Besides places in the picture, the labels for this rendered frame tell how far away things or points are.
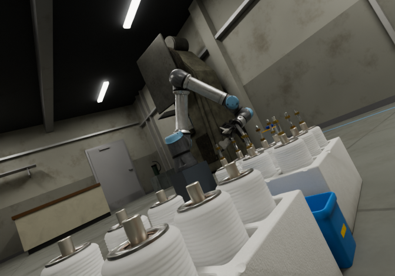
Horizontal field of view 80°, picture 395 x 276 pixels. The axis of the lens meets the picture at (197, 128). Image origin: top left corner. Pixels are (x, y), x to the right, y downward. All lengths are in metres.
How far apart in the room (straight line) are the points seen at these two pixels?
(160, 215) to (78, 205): 5.57
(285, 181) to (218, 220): 0.39
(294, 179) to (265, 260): 0.37
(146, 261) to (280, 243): 0.21
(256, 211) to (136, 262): 0.24
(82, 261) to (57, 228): 5.63
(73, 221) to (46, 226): 0.49
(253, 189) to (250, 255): 0.14
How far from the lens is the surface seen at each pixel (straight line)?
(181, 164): 1.40
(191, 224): 0.35
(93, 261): 0.50
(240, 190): 0.44
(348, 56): 3.82
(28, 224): 6.13
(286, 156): 0.72
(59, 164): 8.56
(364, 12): 3.79
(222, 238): 0.35
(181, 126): 1.56
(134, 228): 0.30
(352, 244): 0.66
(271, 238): 0.38
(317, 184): 0.69
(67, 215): 6.12
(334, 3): 3.94
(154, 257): 0.28
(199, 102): 4.29
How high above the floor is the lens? 0.31
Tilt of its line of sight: 8 degrees up
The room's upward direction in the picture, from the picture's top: 24 degrees counter-clockwise
